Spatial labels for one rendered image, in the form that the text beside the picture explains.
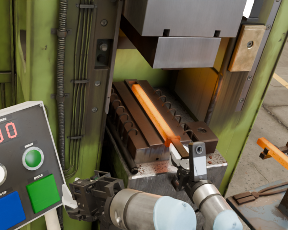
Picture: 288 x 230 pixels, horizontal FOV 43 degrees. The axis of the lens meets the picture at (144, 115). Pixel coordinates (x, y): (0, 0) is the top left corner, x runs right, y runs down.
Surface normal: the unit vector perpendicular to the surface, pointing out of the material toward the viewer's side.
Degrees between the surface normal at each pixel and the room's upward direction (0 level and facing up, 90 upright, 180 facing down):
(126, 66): 90
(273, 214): 0
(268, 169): 0
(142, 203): 41
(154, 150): 90
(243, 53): 90
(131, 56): 90
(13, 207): 60
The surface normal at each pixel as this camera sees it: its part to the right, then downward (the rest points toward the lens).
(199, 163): 0.39, 0.04
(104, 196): -0.68, 0.29
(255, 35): 0.36, 0.56
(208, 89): -0.92, 0.07
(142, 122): 0.16, -0.83
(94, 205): 0.70, 0.00
